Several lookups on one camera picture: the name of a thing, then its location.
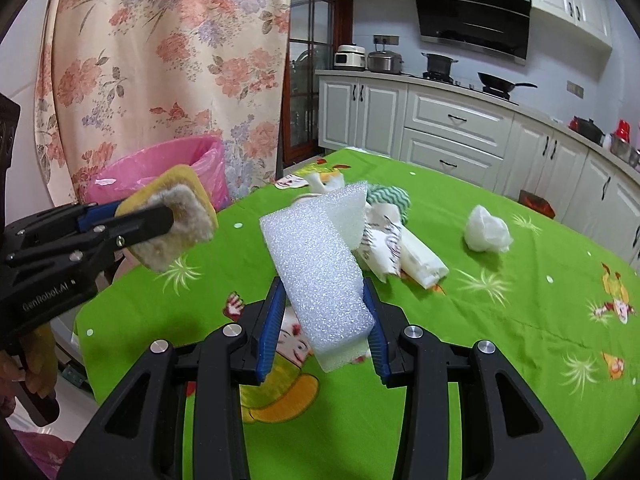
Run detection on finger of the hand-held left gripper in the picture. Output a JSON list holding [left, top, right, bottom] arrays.
[[75, 205, 175, 267], [10, 201, 124, 242]]

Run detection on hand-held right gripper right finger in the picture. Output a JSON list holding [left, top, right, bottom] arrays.
[[363, 277, 586, 480]]

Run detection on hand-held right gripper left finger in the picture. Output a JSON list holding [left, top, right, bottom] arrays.
[[57, 276, 287, 480]]

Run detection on yellow sponge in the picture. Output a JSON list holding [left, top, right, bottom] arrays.
[[121, 165, 219, 273]]

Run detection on trash bin with pink bag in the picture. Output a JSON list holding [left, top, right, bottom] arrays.
[[85, 135, 230, 211]]

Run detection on large white foam block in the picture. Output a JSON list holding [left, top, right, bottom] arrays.
[[260, 183, 376, 373]]

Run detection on green striped cloth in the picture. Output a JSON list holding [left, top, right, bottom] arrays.
[[367, 185, 412, 223]]

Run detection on white tissue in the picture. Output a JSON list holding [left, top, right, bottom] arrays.
[[464, 205, 513, 253]]

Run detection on person's left hand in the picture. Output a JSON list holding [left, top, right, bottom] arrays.
[[22, 322, 57, 398]]

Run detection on white printed paper wrapper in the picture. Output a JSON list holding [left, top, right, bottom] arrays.
[[400, 230, 449, 290], [357, 202, 406, 283]]

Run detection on green printed tablecloth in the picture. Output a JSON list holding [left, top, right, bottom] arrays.
[[74, 147, 640, 480]]

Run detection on floral curtain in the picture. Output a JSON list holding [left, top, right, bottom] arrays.
[[35, 0, 293, 211]]

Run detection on pink printed cloth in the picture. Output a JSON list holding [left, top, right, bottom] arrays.
[[10, 430, 76, 480]]

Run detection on small bin with red bag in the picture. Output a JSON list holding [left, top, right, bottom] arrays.
[[519, 190, 557, 218]]

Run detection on white base cabinets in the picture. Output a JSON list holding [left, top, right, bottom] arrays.
[[316, 71, 640, 266]]

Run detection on brown glass door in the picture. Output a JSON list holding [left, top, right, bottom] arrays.
[[275, 0, 353, 171]]

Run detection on white multi cooker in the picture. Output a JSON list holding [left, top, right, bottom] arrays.
[[333, 44, 365, 71]]

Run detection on gas stove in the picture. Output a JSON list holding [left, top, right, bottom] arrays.
[[400, 72, 521, 106]]

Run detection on silver rice cooker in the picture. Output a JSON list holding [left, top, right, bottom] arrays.
[[367, 45, 405, 75]]

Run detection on black cooking pot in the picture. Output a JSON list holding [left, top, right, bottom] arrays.
[[421, 52, 458, 78]]

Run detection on black frying pan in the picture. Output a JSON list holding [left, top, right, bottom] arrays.
[[477, 71, 538, 95]]

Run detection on red and black clay pot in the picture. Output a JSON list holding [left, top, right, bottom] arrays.
[[570, 116, 606, 145]]

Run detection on steel bowl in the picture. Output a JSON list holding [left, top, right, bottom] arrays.
[[610, 135, 640, 166]]

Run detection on black range hood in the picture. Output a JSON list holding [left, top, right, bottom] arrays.
[[411, 0, 532, 66]]

